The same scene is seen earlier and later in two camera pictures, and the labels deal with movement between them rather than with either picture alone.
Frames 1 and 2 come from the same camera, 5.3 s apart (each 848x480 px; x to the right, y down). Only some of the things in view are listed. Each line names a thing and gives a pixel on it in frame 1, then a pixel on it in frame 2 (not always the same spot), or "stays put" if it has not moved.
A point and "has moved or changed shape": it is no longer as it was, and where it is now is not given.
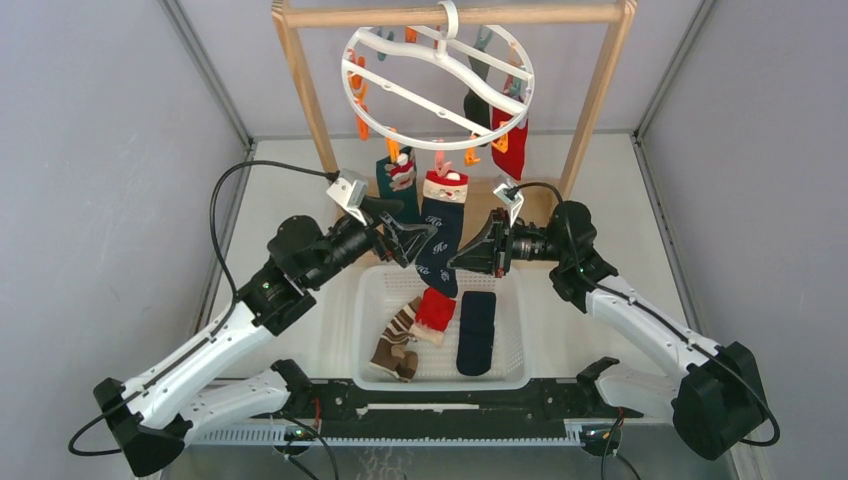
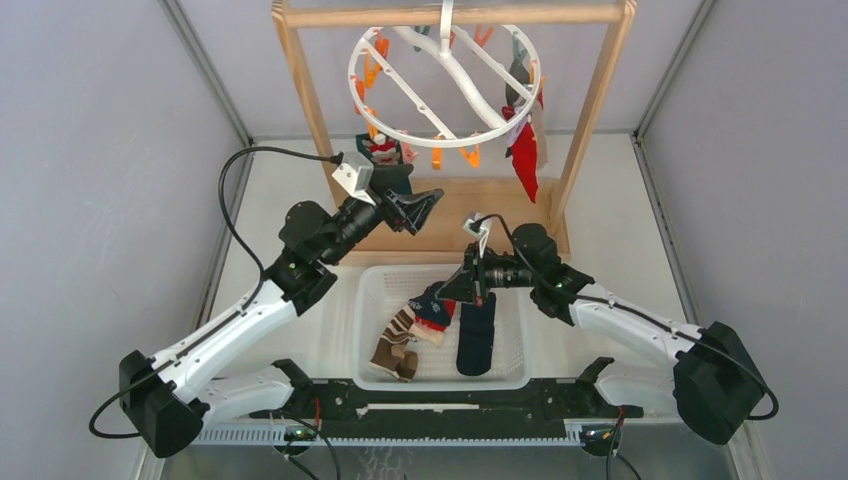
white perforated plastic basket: (382, 291) stays put
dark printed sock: (442, 218) to (428, 307)
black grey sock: (476, 108) to (518, 71)
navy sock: (477, 326) stays put
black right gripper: (492, 247) to (464, 285)
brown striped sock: (391, 352) stays put
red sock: (514, 158) has moved or changed shape
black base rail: (543, 408) stays put
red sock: (434, 312) stays put
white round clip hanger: (438, 88) has moved or changed shape
